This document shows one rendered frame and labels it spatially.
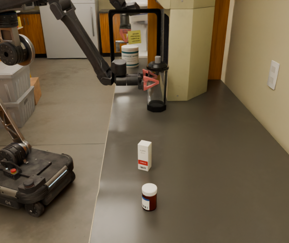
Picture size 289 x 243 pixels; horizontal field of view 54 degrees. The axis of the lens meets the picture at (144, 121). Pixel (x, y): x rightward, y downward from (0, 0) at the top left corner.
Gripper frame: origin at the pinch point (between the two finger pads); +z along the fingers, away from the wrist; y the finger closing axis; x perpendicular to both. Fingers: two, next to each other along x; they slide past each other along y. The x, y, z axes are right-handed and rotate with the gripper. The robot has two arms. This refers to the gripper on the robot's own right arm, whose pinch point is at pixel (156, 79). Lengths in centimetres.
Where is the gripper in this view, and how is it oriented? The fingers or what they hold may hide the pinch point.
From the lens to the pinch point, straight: 140.7
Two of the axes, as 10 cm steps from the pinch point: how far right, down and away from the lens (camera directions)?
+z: 10.0, -0.2, 0.3
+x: 0.1, 9.0, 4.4
